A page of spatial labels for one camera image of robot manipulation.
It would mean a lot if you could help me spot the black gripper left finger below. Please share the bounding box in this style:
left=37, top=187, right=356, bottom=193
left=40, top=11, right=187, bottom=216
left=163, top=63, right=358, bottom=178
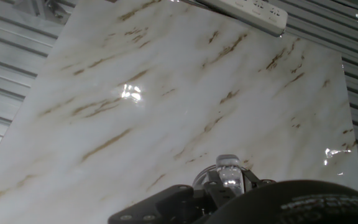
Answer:
left=108, top=170, right=239, bottom=224

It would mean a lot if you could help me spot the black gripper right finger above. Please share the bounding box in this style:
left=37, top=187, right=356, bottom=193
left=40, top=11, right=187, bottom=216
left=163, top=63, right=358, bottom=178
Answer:
left=242, top=169, right=276, bottom=190

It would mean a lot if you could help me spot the clear glass mug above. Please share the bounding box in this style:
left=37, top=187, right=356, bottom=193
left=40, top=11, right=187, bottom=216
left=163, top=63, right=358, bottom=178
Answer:
left=193, top=154, right=247, bottom=197

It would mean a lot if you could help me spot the marble pattern board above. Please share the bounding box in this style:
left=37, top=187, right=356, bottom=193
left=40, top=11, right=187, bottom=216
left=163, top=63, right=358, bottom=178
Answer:
left=0, top=0, right=358, bottom=224

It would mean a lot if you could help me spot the white power strip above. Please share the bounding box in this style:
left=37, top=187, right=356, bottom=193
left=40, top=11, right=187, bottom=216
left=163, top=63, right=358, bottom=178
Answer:
left=196, top=0, right=288, bottom=37

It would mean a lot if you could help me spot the slim aluminium post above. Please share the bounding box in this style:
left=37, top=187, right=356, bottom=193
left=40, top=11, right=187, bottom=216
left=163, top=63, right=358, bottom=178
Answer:
left=11, top=0, right=73, bottom=25

